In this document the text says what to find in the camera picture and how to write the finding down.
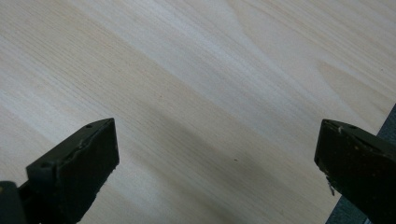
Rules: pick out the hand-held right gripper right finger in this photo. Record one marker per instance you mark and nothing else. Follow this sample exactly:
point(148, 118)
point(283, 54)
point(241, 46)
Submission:
point(361, 165)

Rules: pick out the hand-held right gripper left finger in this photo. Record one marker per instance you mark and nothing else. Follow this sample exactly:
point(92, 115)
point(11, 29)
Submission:
point(74, 174)

